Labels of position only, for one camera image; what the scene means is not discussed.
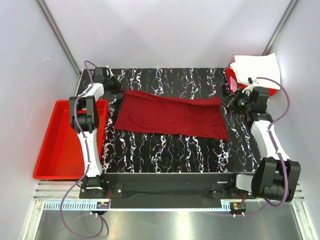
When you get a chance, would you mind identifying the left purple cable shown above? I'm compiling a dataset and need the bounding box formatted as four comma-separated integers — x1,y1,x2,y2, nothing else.
59,60,110,238

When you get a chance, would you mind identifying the white slotted cable duct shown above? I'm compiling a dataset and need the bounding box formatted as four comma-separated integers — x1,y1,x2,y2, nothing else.
44,200,231,212

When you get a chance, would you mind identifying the left aluminium frame post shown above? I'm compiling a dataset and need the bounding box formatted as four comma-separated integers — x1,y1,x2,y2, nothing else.
35,0,82,77

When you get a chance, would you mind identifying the pink folded t-shirt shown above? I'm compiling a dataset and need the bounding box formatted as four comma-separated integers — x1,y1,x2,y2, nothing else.
229,76,238,93

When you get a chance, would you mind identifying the aluminium frame post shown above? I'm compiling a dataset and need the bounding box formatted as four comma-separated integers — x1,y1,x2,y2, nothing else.
35,0,82,77
261,0,300,56

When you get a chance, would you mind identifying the dark red t-shirt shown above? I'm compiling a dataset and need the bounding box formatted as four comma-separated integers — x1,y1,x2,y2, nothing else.
114,90,229,141

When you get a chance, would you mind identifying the red folded t-shirt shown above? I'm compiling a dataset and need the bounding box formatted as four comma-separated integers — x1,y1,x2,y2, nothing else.
225,67,278,96

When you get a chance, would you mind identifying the white folded t-shirt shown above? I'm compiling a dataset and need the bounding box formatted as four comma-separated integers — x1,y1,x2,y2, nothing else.
230,53,281,90

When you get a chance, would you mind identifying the connector board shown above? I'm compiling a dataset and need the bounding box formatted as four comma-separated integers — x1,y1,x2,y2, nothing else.
231,202,247,211
96,201,110,210

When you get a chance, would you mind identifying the right aluminium frame post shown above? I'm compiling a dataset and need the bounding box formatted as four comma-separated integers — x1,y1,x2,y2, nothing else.
261,0,300,56

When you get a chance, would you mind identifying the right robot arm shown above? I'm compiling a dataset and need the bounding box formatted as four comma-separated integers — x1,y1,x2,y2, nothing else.
221,86,301,207

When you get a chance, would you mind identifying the left connector board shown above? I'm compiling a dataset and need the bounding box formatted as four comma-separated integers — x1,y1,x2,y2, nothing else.
96,201,110,210

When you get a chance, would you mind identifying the right connector board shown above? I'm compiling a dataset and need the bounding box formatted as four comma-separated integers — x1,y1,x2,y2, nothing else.
231,202,247,211

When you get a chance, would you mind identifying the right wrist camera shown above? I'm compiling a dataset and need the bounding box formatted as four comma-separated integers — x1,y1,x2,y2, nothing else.
242,77,259,97

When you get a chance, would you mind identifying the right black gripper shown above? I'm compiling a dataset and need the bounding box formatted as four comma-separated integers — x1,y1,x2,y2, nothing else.
220,88,253,114

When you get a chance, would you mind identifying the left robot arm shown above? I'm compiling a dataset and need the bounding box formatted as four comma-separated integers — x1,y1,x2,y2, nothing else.
68,66,123,198

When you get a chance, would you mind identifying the red plastic bin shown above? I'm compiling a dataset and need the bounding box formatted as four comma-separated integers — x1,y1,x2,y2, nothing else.
33,99,109,180

